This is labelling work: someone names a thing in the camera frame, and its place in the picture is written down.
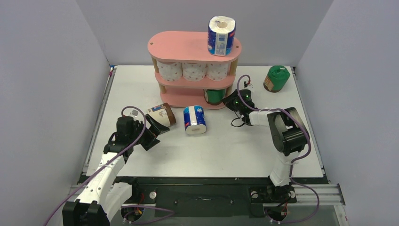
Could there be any brown green roll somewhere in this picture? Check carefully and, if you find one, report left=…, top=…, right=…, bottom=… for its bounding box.
left=204, top=89, right=226, bottom=105

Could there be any white dotted roll shelf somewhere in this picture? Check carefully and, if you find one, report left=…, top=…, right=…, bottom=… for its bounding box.
left=206, top=63, right=229, bottom=81

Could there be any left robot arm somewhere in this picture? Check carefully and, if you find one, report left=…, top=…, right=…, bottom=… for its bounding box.
left=62, top=114, right=170, bottom=226

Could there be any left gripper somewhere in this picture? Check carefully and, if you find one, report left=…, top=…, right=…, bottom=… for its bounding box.
left=129, top=115, right=169, bottom=150

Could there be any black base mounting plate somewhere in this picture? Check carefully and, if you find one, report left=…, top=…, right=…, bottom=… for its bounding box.
left=112, top=176, right=317, bottom=218

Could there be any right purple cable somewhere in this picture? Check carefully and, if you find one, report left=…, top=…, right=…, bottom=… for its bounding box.
left=237, top=74, right=320, bottom=225

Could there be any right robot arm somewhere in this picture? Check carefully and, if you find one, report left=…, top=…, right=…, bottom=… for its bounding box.
left=222, top=89, right=309, bottom=202

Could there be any purple cable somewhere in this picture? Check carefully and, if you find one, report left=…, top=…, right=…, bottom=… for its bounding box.
left=237, top=74, right=320, bottom=225
left=43, top=106, right=175, bottom=226

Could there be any pink three-tier shelf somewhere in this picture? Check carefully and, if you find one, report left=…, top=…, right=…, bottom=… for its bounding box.
left=147, top=31, right=242, bottom=110

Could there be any white dotted roll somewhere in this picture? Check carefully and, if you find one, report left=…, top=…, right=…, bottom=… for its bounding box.
left=157, top=61, right=183, bottom=81
left=182, top=63, right=207, bottom=81

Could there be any beige brown roll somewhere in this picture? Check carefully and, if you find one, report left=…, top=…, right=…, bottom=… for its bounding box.
left=147, top=103, right=176, bottom=127

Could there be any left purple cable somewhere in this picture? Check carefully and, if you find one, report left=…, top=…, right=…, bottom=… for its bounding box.
left=43, top=106, right=175, bottom=226

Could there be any blue white roll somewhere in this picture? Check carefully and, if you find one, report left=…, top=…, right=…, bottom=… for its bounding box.
left=183, top=105, right=207, bottom=135
left=207, top=16, right=236, bottom=56

